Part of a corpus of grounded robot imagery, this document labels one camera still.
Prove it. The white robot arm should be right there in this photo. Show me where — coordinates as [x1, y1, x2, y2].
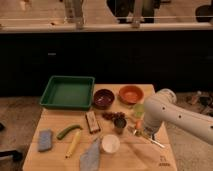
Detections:
[142, 89, 213, 145]

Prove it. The dark maroon bowl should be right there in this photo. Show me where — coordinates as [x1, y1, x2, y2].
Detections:
[93, 89, 115, 109]

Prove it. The red orange bowl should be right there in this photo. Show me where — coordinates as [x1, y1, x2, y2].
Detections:
[118, 85, 144, 104]

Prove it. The bunch of purple grapes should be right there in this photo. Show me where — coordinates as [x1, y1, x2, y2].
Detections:
[102, 112, 125, 121]

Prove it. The brown chocolate bar box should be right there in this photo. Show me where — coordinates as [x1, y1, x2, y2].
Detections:
[85, 111, 100, 134]

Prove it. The light green cup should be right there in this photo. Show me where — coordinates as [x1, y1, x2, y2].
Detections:
[133, 103, 144, 118]

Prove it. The small metal cup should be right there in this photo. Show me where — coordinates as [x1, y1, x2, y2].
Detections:
[114, 118, 127, 134]

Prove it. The green plastic tray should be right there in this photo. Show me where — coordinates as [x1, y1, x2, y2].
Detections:
[40, 76, 95, 111]

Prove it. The orange fruit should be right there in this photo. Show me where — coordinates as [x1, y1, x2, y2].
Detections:
[135, 120, 142, 130]

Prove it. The green cucumber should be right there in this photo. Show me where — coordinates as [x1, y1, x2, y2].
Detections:
[56, 124, 83, 140]

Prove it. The grey blue cloth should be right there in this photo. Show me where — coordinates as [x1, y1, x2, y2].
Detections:
[80, 138, 101, 171]

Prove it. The blue sponge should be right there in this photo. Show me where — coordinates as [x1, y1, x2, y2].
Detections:
[38, 129, 52, 152]

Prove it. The silver spoon black handle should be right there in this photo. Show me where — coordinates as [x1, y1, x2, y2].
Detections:
[127, 126, 165, 148]

